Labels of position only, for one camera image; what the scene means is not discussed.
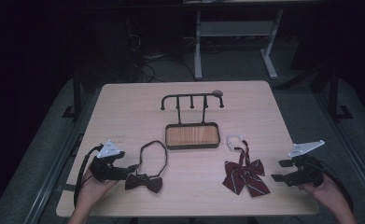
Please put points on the white metal desk frame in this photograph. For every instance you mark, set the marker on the white metal desk frame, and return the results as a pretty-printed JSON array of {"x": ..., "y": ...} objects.
[{"x": 233, "y": 29}]

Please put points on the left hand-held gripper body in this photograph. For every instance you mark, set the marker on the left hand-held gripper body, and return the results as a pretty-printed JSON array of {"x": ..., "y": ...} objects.
[{"x": 106, "y": 169}]

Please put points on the person's left hand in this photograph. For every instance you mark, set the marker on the person's left hand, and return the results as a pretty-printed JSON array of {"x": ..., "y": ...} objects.
[{"x": 91, "y": 193}]

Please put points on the red striped bow tie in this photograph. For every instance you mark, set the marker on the red striped bow tie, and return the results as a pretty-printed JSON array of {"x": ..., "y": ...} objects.
[{"x": 243, "y": 174}]

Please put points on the dark maroon bow tie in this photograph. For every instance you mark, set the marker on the dark maroon bow tie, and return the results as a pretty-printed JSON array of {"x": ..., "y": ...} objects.
[{"x": 152, "y": 183}]

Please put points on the black metal stand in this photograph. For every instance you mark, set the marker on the black metal stand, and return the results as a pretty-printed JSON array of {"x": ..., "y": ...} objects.
[
  {"x": 334, "y": 96},
  {"x": 76, "y": 96}
]

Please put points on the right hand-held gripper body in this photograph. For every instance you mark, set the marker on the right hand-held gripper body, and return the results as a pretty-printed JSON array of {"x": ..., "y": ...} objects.
[{"x": 306, "y": 174}]

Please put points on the person's right hand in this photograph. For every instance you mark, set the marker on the person's right hand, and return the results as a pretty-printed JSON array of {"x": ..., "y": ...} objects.
[{"x": 326, "y": 194}]

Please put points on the black hook rack wooden tray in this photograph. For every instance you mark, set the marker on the black hook rack wooden tray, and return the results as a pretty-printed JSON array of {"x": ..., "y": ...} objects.
[{"x": 192, "y": 135}]

